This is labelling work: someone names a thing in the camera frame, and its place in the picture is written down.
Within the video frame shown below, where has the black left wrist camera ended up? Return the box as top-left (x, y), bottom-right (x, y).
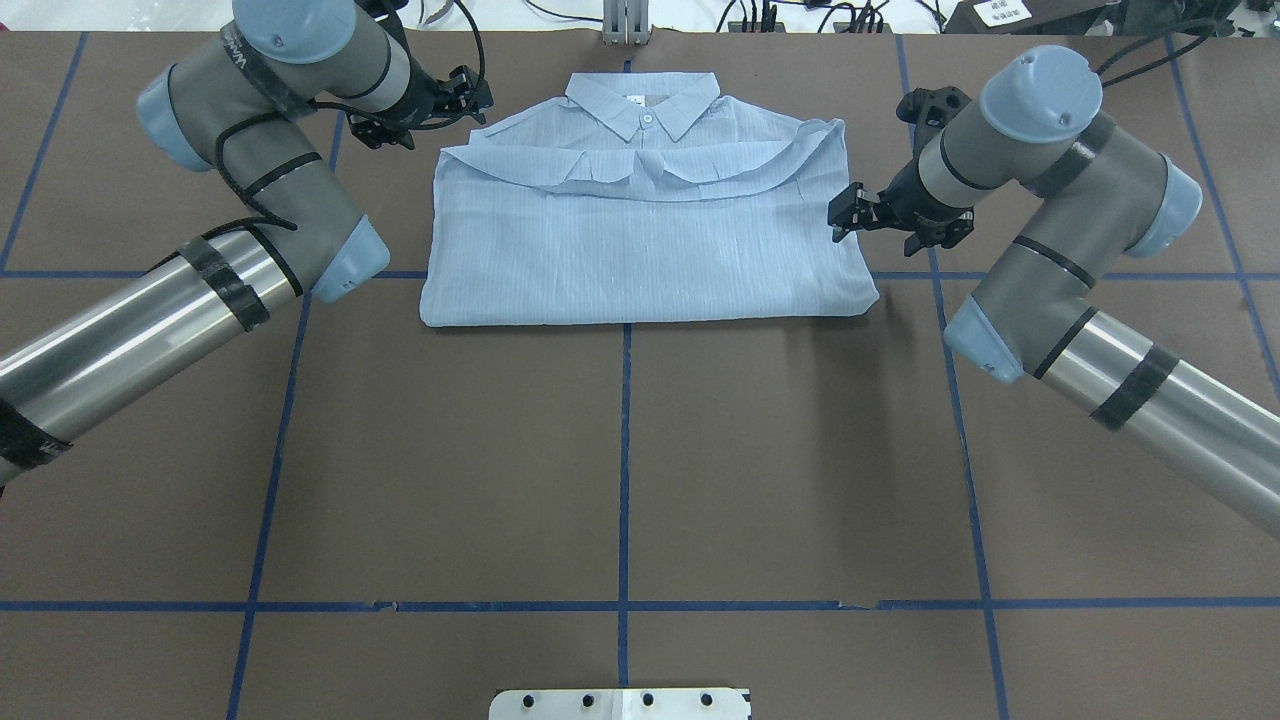
top-left (343, 106), bottom-right (416, 151)

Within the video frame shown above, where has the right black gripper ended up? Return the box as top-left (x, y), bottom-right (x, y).
top-left (827, 161), bottom-right (974, 251)

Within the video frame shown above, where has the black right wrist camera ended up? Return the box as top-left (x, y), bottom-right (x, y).
top-left (895, 86), bottom-right (972, 158)

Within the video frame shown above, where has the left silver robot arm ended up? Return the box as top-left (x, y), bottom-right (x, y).
top-left (3, 1), bottom-right (493, 482)

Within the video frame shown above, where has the aluminium frame post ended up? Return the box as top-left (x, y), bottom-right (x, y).
top-left (602, 0), bottom-right (652, 46)

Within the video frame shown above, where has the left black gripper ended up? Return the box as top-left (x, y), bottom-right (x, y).
top-left (396, 65), bottom-right (493, 128)

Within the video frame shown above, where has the light blue button shirt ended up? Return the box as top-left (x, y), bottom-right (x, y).
top-left (419, 72), bottom-right (879, 328)

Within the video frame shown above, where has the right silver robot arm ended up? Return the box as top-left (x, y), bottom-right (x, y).
top-left (827, 44), bottom-right (1279, 536)

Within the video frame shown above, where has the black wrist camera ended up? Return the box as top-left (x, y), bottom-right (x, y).
top-left (895, 86), bottom-right (972, 158)
top-left (343, 106), bottom-right (416, 151)

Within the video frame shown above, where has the white camera pedestal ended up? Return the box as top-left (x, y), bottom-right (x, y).
top-left (488, 687), bottom-right (753, 719)

